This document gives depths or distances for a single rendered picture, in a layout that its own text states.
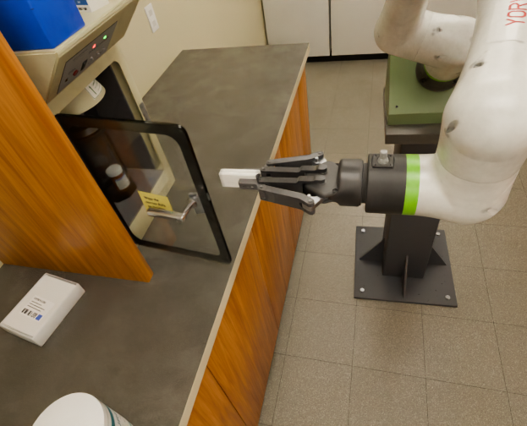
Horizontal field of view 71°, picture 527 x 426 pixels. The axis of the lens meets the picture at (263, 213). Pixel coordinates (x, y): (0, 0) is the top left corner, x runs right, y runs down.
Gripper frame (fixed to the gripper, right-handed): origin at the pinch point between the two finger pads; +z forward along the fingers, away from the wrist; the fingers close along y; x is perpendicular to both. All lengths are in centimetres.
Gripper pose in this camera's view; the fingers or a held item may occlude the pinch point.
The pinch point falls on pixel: (240, 178)
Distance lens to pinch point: 63.7
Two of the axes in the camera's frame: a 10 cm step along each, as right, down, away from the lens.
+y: -2.2, 7.3, -6.5
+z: -9.6, -0.6, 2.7
